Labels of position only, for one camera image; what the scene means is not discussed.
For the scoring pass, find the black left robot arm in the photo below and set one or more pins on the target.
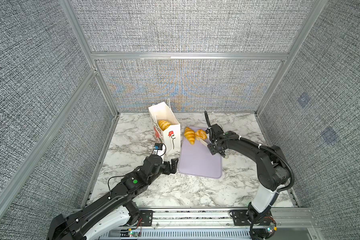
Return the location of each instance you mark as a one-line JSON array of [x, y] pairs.
[[79, 225]]

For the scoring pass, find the white paper bag with rose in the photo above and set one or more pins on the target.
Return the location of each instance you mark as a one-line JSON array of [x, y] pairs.
[[171, 137]]

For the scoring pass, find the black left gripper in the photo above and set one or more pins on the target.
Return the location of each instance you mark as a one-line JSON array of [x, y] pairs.
[[167, 170]]

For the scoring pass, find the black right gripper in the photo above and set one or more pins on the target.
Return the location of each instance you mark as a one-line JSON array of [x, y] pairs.
[[212, 151]]

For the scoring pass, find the croissant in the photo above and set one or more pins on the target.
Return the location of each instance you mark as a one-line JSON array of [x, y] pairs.
[[163, 124], [190, 135]]

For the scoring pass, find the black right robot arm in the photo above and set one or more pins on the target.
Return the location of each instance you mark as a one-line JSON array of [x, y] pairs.
[[274, 174]]

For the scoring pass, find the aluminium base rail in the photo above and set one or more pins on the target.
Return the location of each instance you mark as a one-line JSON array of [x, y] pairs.
[[207, 224]]

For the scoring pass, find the twisted bun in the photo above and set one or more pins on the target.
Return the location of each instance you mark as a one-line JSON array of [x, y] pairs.
[[201, 135]]

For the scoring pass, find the lilac plastic tray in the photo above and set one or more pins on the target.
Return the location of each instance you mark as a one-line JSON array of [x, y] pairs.
[[197, 160]]

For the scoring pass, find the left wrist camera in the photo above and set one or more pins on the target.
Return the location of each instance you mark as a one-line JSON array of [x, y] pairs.
[[159, 149]]

